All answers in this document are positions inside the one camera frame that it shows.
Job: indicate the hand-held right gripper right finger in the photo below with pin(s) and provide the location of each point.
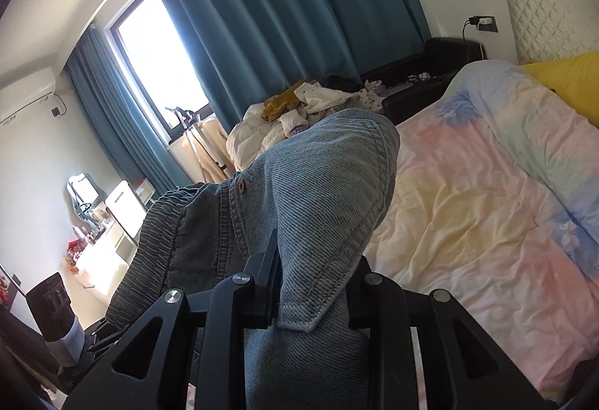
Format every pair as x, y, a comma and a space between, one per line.
360, 297

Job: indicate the floral patterned cloth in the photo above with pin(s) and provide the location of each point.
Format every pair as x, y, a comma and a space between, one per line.
369, 96

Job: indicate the yellow pillow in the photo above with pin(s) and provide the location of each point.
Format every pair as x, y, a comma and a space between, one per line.
571, 82

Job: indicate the white air conditioner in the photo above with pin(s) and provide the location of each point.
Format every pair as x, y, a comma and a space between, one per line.
25, 94

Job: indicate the wall socket with charger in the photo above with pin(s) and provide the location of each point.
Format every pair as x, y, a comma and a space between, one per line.
486, 24

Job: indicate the black and white floor appliance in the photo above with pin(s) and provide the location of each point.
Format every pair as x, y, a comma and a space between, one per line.
54, 297

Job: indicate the white storage box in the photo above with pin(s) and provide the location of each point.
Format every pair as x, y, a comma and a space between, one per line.
124, 208

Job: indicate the white dressing table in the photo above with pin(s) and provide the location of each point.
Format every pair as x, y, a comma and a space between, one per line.
105, 265

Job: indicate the beige cabinet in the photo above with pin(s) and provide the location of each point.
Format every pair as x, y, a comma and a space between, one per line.
210, 143

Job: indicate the cream quilted headboard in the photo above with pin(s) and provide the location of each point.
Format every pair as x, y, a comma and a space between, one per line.
547, 17

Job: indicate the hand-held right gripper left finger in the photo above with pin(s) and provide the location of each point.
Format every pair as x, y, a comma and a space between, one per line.
264, 283

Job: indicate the mustard yellow garment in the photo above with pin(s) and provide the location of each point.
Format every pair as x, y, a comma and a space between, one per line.
281, 103

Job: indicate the blue denim jeans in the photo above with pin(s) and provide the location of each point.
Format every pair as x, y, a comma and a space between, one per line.
318, 185

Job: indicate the narrow teal curtain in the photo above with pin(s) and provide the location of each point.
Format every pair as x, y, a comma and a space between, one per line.
107, 110

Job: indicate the window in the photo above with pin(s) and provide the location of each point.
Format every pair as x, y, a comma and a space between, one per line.
154, 49

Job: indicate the black leather chair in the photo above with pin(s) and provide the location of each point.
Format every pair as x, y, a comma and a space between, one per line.
449, 49

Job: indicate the wavy framed mirror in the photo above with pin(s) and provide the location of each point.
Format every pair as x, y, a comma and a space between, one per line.
84, 187

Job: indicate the wide teal curtain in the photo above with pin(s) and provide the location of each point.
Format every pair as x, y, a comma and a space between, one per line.
281, 3

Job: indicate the white crumpled duvet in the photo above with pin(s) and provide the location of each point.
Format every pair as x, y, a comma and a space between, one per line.
252, 134

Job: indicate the wall poster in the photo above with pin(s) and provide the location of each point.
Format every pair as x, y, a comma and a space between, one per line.
5, 286

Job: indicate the pastel bed blanket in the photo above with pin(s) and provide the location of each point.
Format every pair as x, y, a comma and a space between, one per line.
468, 213

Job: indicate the small black wall device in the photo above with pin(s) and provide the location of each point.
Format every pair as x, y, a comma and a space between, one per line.
57, 112

